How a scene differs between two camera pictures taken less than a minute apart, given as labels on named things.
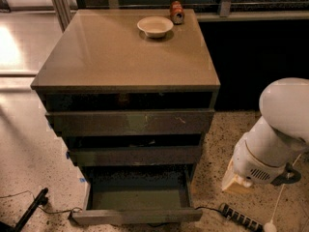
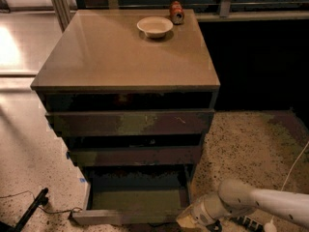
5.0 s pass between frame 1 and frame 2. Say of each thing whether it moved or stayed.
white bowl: stayed
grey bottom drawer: stayed
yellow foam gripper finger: moved
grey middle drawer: stayed
